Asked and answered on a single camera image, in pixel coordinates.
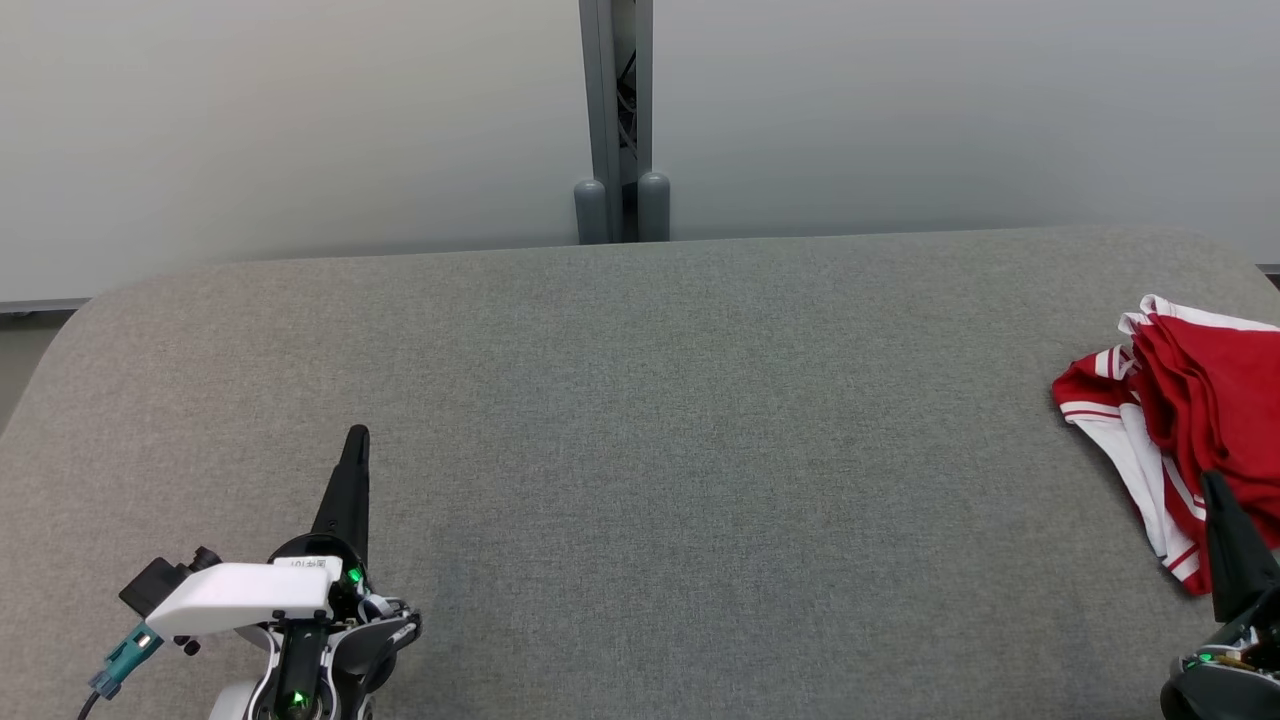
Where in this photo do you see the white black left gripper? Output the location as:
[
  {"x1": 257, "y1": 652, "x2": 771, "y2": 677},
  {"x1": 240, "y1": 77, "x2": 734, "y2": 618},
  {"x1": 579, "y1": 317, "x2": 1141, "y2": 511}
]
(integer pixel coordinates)
[{"x1": 145, "y1": 425, "x2": 423, "y2": 683}]

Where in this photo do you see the red white-sleeved jersey shirt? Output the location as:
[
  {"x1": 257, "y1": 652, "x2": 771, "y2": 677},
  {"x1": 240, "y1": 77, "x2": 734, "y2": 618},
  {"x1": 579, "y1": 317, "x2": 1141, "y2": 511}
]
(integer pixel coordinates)
[{"x1": 1050, "y1": 293, "x2": 1280, "y2": 598}]

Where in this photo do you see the teal-plug left camera cable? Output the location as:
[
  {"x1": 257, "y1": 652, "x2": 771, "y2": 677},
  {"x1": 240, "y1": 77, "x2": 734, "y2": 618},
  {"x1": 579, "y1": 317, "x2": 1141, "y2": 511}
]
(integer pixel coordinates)
[{"x1": 78, "y1": 622, "x2": 166, "y2": 720}]

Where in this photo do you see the white partition panel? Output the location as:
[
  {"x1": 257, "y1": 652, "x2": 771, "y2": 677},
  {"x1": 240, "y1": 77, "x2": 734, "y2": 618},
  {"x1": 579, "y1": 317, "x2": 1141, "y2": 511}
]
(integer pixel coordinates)
[
  {"x1": 0, "y1": 0, "x2": 601, "y2": 316},
  {"x1": 650, "y1": 0, "x2": 1280, "y2": 276}
]

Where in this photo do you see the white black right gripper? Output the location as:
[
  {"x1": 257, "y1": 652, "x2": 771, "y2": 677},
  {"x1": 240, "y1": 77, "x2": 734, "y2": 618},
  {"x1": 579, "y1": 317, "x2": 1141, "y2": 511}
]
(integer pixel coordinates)
[{"x1": 1160, "y1": 470, "x2": 1280, "y2": 720}]

